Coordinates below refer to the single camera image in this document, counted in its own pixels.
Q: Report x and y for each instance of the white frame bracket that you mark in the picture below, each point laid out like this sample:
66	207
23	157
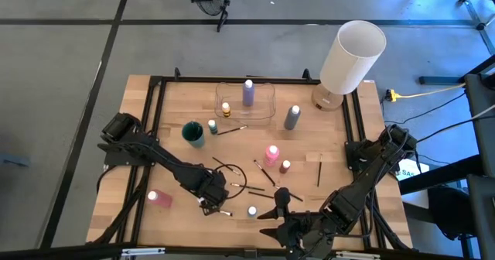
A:
357	255
137	251

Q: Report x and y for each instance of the grey wheeled stand base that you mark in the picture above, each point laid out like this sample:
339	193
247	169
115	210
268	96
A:
481	26

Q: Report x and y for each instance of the small golden yellow paint bottle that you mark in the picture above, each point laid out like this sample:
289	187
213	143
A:
226	111

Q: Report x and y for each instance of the teal plastic cup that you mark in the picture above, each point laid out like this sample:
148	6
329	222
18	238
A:
197	142

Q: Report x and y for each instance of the white shade table lamp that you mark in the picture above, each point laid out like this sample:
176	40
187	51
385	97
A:
348	66

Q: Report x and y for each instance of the tall lavender paint bottle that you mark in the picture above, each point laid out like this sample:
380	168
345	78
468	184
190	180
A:
248	95

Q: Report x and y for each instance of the tall pink apple-label bottle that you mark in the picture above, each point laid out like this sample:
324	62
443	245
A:
270	157

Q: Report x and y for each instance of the tall salmon pink paint bottle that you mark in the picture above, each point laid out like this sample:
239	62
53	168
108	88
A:
159	199

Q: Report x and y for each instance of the black office chair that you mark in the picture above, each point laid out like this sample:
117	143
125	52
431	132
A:
450	211

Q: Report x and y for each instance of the white printed box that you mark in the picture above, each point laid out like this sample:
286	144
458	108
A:
412	171

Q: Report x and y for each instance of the small teal green paint bottle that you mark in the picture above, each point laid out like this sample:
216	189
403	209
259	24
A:
212	127

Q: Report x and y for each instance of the tall grey paint bottle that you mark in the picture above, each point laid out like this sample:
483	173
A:
291	118

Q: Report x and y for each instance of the cerulean blue C825 paint bottle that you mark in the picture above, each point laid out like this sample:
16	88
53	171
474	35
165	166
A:
251	211

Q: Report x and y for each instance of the small dark red paint bottle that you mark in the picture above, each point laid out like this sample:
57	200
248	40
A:
284	168

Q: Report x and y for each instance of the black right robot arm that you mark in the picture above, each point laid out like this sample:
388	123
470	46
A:
371	175

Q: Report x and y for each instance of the clear plastic bin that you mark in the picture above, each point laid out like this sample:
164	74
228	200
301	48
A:
232	97

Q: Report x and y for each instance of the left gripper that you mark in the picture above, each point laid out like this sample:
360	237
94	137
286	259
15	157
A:
212	190

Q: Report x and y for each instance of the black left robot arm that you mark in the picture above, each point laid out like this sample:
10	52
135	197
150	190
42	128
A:
162	161

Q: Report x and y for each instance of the flat black paint brush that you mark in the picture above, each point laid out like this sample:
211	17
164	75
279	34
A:
226	213

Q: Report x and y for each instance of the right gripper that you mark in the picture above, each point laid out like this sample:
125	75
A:
305	233

